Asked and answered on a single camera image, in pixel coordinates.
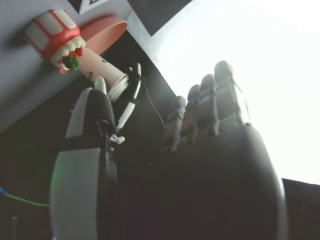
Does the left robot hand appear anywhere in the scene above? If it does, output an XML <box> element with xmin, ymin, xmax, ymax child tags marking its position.
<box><xmin>49</xmin><ymin>59</ymin><xmax>291</xmax><ymax>240</ymax></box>

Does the white paper cup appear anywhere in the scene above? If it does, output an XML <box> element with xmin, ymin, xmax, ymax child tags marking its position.
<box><xmin>79</xmin><ymin>48</ymin><xmax>130</xmax><ymax>102</ymax></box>

